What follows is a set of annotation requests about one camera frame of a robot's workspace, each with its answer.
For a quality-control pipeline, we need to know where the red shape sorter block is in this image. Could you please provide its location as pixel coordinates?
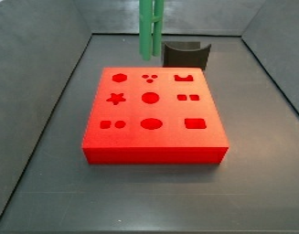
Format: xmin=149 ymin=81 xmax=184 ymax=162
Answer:
xmin=82 ymin=68 xmax=230 ymax=165

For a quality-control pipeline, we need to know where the green three prong object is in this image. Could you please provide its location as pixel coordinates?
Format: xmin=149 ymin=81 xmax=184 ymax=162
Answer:
xmin=139 ymin=0 xmax=165 ymax=60

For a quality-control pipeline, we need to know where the black curved block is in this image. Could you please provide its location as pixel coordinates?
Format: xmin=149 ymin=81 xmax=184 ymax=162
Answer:
xmin=162 ymin=41 xmax=212 ymax=69

